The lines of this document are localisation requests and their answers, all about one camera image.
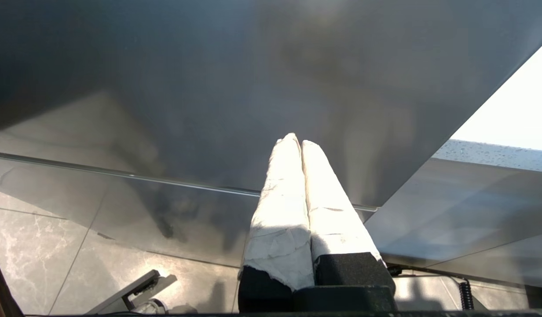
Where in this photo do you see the black coiled cable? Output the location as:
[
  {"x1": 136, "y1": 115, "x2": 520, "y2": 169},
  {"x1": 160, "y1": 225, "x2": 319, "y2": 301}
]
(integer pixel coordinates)
[{"x1": 458, "y1": 278, "x2": 475, "y2": 311}]

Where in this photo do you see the grey metal bracket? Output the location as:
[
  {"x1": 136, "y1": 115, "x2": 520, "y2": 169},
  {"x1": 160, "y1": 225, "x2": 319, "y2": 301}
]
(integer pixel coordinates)
[{"x1": 86, "y1": 269, "x2": 178, "y2": 315}]

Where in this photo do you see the white tall side panel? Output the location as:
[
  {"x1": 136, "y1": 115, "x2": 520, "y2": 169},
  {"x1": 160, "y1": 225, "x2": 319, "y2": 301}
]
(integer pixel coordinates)
[{"x1": 451, "y1": 36, "x2": 542, "y2": 152}]

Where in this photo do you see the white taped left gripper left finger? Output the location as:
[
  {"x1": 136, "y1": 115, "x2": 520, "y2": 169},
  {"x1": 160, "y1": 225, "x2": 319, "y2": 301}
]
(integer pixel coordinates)
[{"x1": 238, "y1": 133, "x2": 316, "y2": 313}]

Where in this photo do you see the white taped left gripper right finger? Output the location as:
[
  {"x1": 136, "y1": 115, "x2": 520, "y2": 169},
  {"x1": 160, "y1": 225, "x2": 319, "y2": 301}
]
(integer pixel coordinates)
[{"x1": 301, "y1": 140, "x2": 397, "y2": 290}]

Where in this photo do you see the grey steel appliance front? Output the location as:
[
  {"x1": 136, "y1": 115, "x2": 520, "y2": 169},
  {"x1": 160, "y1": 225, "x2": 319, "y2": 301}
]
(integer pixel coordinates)
[{"x1": 0, "y1": 0, "x2": 542, "y2": 269}]

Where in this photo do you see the dark brown slanted bar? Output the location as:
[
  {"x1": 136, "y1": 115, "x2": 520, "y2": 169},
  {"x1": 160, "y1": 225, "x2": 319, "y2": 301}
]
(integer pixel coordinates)
[{"x1": 0, "y1": 244, "x2": 23, "y2": 317}]

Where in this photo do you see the small black box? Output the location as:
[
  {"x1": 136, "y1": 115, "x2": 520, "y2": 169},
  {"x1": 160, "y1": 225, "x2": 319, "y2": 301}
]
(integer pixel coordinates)
[{"x1": 524, "y1": 285, "x2": 542, "y2": 310}]

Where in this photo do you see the grey cabinet front panel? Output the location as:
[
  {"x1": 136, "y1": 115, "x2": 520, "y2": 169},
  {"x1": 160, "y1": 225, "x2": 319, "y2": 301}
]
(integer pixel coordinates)
[{"x1": 366, "y1": 158, "x2": 542, "y2": 289}]

